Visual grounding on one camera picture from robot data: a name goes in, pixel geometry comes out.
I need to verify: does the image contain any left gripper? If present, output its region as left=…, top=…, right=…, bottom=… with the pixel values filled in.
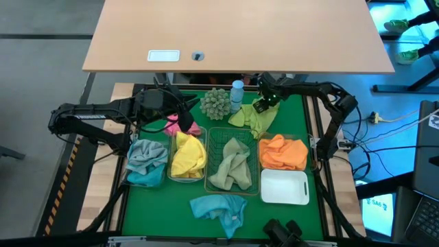
left=135, top=85, right=201, bottom=133

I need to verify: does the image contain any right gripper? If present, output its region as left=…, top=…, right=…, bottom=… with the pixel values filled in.
left=252, top=72, right=289, bottom=113

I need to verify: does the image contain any lime green microfiber towel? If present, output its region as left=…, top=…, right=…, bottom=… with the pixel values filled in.
left=249, top=99, right=281, bottom=140
left=228, top=102, right=257, bottom=128

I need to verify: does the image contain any pink microfiber towel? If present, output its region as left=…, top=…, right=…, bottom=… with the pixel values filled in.
left=163, top=114, right=202, bottom=137

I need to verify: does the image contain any grey-blue microfiber towel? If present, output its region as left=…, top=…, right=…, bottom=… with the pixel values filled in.
left=126, top=139, right=169, bottom=176

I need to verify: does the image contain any teal microfiber towel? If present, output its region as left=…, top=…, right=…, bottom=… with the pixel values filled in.
left=126, top=163, right=166, bottom=188

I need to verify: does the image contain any light blue microfiber towel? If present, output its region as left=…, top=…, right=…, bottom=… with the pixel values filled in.
left=189, top=194, right=248, bottom=240

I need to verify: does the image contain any yellow microfiber towel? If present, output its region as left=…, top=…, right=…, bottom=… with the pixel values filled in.
left=170, top=131, right=208, bottom=179

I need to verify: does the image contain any olive microfiber towel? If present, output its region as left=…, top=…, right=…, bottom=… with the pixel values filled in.
left=207, top=137, right=253, bottom=191

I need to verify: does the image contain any clear plastic bin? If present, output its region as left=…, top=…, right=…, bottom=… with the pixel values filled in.
left=166, top=125, right=209, bottom=184

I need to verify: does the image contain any light blue plastic bottle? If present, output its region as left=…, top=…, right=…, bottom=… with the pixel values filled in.
left=228, top=80, right=246, bottom=115

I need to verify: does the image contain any grey-green spiky ball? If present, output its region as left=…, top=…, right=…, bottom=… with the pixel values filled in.
left=199, top=87, right=232, bottom=121

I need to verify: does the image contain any white label sticker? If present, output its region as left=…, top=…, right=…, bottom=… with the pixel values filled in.
left=147, top=49, right=181, bottom=63

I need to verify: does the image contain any orange cloth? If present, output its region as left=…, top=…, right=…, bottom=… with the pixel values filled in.
left=257, top=131, right=316, bottom=173

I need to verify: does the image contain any tan wooden desk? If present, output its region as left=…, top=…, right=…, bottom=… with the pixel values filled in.
left=82, top=0, right=396, bottom=75

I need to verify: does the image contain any white plastic bin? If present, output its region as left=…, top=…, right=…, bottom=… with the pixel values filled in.
left=260, top=168, right=311, bottom=207

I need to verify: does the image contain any grey-teal cloth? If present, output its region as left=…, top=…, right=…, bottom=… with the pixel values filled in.
left=120, top=136, right=171, bottom=189

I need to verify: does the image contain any green table mat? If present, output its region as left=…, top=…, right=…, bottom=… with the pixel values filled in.
left=121, top=89, right=325, bottom=241

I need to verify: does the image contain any black bulky device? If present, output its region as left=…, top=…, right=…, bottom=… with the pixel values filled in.
left=262, top=218, right=311, bottom=247

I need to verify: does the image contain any black desk foot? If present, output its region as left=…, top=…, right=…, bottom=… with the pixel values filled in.
left=372, top=67, right=439, bottom=94

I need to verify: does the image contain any person's shoe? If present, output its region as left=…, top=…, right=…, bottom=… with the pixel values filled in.
left=383, top=19, right=411, bottom=34
left=394, top=49, right=421, bottom=66

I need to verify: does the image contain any blue sign with SA6 text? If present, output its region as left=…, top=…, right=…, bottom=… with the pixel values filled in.
left=361, top=193, right=395, bottom=237

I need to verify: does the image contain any black laptop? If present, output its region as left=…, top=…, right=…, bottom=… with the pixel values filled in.
left=390, top=99, right=439, bottom=247

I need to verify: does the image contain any person's leg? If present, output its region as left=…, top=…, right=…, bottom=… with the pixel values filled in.
left=416, top=34, right=439, bottom=58
left=407, top=9, right=439, bottom=28

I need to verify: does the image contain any black chair foot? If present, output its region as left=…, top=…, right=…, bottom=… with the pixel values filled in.
left=0, top=145, right=27, bottom=161

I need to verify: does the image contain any black aluminium table frame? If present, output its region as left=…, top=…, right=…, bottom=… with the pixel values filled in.
left=77, top=82, right=366, bottom=247

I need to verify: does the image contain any green wire basket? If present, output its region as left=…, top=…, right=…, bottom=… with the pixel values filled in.
left=204, top=126, right=261, bottom=197

